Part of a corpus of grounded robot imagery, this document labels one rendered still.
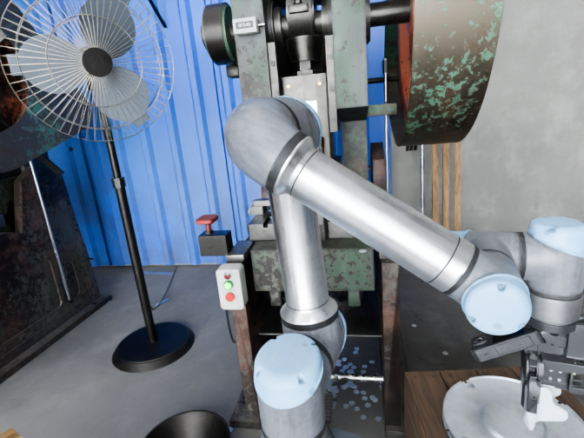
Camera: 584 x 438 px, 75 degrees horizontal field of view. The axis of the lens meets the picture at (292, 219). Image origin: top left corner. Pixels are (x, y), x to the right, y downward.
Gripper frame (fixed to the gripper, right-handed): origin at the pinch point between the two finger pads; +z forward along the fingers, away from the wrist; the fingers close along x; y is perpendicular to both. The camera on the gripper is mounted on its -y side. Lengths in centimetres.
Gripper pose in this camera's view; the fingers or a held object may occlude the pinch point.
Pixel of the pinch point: (524, 413)
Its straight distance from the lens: 85.2
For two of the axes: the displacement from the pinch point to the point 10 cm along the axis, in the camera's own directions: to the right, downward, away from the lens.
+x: 4.1, -2.9, 8.6
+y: 9.1, 0.3, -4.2
